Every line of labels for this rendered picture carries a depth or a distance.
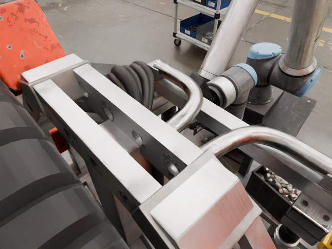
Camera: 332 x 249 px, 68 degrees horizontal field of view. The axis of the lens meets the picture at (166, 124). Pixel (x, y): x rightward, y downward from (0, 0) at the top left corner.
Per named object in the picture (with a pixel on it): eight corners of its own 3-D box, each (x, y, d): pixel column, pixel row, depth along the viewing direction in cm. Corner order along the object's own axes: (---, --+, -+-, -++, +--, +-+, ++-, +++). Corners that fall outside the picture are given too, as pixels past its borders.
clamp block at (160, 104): (135, 109, 54) (133, 90, 50) (165, 92, 58) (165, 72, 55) (150, 121, 51) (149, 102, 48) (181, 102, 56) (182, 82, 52)
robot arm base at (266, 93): (247, 78, 149) (251, 63, 143) (277, 91, 140) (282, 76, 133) (229, 92, 140) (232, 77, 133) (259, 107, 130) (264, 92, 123)
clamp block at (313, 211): (278, 222, 37) (291, 205, 33) (306, 185, 41) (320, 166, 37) (312, 248, 34) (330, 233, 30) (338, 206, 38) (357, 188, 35)
